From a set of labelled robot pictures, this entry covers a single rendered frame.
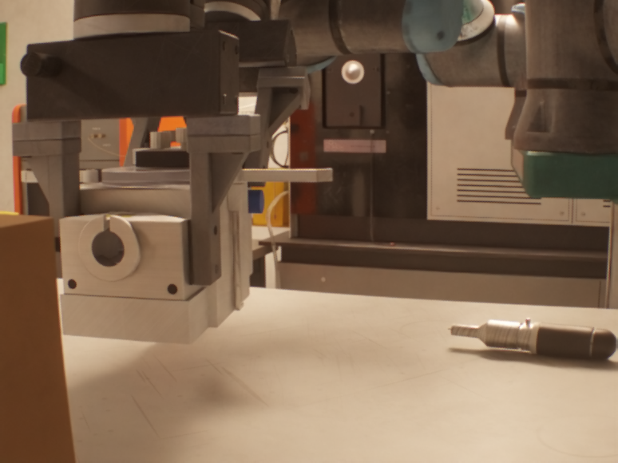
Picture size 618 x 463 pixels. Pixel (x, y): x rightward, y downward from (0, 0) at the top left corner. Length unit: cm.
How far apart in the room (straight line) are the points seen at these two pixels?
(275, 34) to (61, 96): 24
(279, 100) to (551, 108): 51
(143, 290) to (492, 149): 168
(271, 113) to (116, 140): 119
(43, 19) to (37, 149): 374
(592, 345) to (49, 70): 43
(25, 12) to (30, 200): 245
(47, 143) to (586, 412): 39
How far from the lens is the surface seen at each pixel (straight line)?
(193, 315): 48
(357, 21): 81
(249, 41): 67
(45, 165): 52
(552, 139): 105
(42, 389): 22
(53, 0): 421
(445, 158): 211
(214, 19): 70
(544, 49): 109
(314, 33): 84
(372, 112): 217
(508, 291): 206
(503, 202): 210
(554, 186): 104
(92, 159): 185
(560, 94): 107
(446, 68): 159
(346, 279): 215
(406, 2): 79
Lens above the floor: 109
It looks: 7 degrees down
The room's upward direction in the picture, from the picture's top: straight up
